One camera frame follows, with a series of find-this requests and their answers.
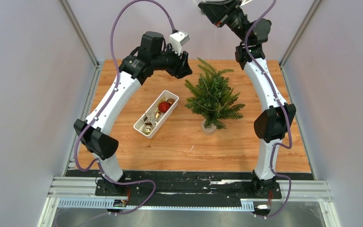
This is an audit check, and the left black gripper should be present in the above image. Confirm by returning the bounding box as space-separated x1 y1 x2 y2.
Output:
152 43 194 79

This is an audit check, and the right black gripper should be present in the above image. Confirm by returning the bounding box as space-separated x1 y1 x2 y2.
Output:
199 0 250 45

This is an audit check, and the small green christmas tree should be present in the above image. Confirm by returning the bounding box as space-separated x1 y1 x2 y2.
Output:
184 58 245 136

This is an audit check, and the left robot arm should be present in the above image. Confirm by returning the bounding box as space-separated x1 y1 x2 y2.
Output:
73 30 192 196

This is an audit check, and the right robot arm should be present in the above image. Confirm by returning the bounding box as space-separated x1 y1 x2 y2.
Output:
198 0 296 198

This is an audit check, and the bronze ball ornament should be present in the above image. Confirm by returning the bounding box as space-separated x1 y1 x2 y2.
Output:
166 98 175 105

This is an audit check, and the red glitter ball ornament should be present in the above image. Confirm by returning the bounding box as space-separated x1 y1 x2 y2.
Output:
157 101 171 113

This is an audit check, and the silver star ornament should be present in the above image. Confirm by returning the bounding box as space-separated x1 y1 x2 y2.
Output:
144 113 159 127

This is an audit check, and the gold ball ornament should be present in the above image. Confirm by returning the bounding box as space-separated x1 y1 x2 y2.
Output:
141 125 153 135

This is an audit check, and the white ornament tray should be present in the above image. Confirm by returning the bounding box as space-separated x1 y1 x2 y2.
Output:
133 90 179 139

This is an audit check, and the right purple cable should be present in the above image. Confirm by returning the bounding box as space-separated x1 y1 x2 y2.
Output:
243 0 293 219

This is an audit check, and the purple cable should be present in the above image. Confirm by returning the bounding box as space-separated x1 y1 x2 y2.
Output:
243 0 293 219
73 0 177 217

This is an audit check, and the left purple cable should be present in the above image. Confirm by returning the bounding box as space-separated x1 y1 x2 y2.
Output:
73 0 177 217

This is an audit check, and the right aluminium frame post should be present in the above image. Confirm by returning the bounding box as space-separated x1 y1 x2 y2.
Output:
279 0 323 69

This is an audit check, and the aluminium frame post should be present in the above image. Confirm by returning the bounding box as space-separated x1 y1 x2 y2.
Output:
59 0 100 67
279 0 323 69

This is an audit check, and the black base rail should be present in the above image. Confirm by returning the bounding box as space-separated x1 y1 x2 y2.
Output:
94 170 282 208

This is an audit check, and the left aluminium frame post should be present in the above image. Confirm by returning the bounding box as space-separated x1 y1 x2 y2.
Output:
59 0 100 67

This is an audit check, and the white slotted cable duct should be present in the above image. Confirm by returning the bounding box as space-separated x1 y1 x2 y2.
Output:
57 198 255 212

